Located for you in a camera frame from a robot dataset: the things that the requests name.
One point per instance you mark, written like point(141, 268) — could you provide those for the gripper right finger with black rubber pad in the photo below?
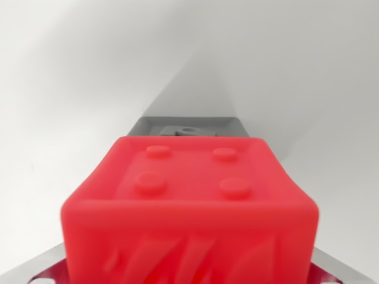
point(331, 272)

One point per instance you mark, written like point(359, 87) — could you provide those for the red soft embossed cube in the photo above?
point(189, 207)

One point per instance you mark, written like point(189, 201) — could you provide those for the gripper left finger with black rubber pad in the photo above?
point(44, 267)

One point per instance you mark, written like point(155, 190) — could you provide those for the grey soft embossed cube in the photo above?
point(148, 125)

